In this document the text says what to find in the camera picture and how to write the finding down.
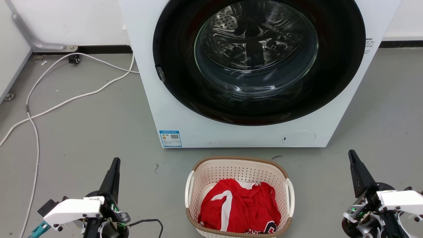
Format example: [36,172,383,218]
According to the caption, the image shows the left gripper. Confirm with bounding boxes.
[82,157,131,238]

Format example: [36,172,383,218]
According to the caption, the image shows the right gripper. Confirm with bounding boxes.
[341,149,423,238]

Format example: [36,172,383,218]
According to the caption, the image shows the white plastic laundry basket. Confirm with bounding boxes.
[185,157,295,238]

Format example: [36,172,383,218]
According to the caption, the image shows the round white filter cover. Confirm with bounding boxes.
[282,130,317,147]

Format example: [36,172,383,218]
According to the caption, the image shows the blue energy label sticker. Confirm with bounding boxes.
[159,130,182,148]

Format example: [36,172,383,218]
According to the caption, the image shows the black round washer door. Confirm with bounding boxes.
[153,0,366,126]

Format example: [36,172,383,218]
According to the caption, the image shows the white front-load washing machine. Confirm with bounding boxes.
[118,0,402,148]

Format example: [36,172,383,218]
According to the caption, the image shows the red and white garment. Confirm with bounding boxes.
[198,179,282,234]

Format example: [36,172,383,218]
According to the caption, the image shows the white cabinet panel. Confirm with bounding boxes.
[0,0,33,103]

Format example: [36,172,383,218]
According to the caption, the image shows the grey drain pipe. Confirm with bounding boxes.
[5,0,78,53]

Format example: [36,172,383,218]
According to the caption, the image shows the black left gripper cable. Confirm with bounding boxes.
[128,219,164,238]

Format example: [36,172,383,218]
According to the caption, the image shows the teal cable connector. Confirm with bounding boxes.
[28,221,51,238]

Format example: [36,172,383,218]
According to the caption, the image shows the thick white hose cable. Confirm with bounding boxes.
[0,50,135,147]

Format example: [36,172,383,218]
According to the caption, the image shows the thin white power cable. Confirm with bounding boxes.
[19,52,140,238]

